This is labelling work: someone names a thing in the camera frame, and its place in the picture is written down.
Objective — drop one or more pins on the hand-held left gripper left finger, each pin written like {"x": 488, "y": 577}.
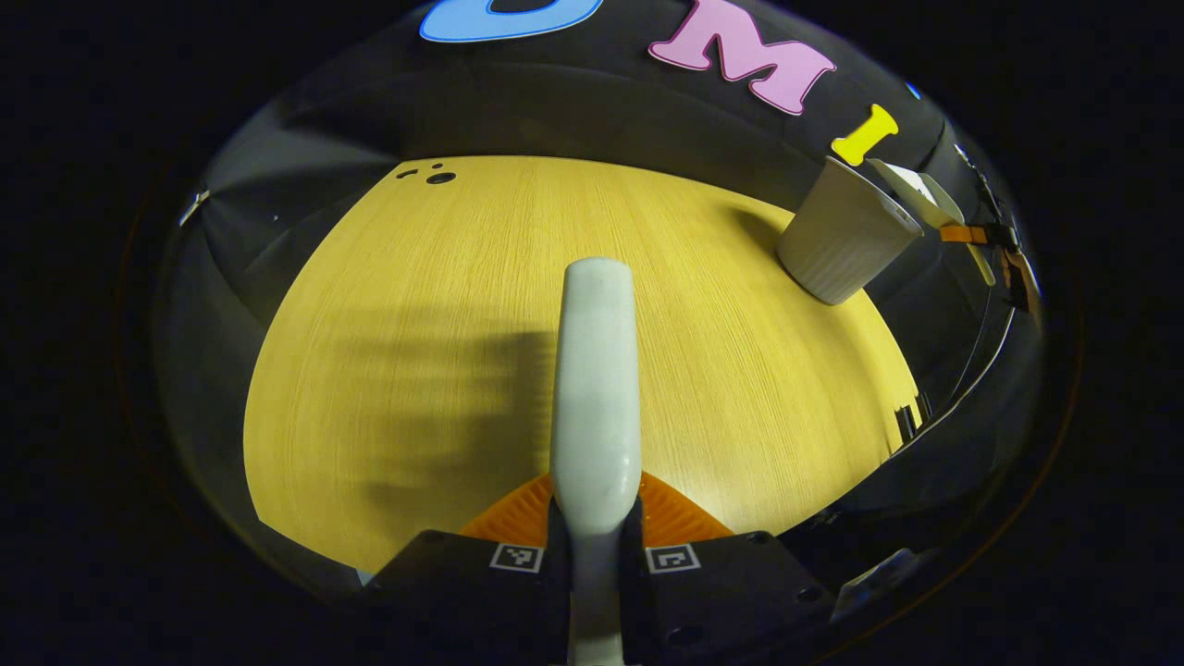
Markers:
{"x": 462, "y": 592}

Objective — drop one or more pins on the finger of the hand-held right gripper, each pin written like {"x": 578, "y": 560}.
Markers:
{"x": 1020, "y": 277}
{"x": 962, "y": 233}

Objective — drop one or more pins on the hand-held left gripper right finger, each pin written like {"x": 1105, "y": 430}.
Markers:
{"x": 721, "y": 601}

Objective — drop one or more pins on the white dustpan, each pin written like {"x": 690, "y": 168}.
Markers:
{"x": 925, "y": 194}

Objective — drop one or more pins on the white ribbed garbage bin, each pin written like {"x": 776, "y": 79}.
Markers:
{"x": 842, "y": 240}

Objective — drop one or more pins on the small white broom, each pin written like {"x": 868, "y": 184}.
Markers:
{"x": 597, "y": 388}

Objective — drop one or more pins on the wooden desktop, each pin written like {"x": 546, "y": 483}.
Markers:
{"x": 444, "y": 370}

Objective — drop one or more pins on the black backdrop cloth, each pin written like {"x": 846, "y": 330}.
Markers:
{"x": 573, "y": 102}

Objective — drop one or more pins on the small white cloth clip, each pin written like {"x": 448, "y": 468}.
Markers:
{"x": 194, "y": 207}

